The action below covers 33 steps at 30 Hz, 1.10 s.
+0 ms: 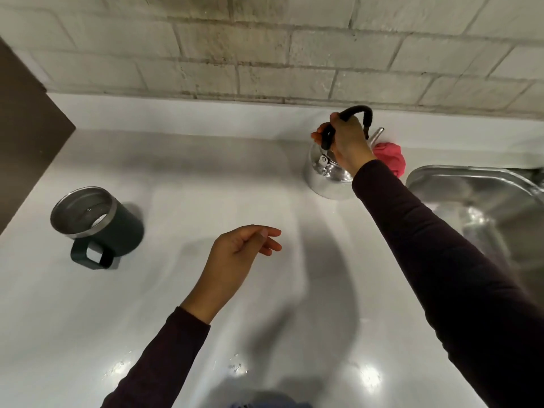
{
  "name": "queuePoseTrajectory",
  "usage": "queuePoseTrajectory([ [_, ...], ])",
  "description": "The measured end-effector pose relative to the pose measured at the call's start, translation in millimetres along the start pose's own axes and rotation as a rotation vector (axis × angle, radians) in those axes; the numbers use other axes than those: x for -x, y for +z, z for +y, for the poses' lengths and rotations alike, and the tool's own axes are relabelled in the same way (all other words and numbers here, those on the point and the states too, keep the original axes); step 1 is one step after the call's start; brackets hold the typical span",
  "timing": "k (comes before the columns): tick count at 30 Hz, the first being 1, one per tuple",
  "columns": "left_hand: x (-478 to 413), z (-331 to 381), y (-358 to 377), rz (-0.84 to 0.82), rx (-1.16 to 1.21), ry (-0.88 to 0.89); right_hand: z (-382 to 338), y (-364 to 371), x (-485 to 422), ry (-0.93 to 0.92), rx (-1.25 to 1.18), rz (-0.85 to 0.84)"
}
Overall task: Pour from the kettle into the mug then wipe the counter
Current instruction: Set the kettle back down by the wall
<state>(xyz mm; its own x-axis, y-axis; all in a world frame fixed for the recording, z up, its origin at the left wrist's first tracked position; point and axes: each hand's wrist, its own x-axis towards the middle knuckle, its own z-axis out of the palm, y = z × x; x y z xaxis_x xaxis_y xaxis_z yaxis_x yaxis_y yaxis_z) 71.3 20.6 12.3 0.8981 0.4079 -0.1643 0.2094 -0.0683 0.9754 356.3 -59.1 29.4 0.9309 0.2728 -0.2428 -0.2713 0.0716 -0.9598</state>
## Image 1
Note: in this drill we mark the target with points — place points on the person's left forearm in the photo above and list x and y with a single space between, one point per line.
163 361

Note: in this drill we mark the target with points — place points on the person's right thumb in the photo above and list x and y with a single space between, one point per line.
335 118

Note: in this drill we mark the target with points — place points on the person's left fingers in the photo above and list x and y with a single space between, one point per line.
265 240

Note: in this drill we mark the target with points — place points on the person's right forearm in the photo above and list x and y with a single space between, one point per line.
450 284

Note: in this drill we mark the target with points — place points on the dark brown cabinet panel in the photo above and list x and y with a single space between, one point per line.
25 135

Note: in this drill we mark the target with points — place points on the dark green metal mug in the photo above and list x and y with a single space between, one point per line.
97 225

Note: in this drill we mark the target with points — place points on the person's right hand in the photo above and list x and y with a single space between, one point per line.
348 144

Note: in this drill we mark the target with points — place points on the pink cloth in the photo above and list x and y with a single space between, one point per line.
390 159

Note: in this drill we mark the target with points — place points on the stainless steel sink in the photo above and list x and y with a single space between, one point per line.
480 208

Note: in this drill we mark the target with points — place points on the person's left hand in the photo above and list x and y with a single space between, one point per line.
229 263

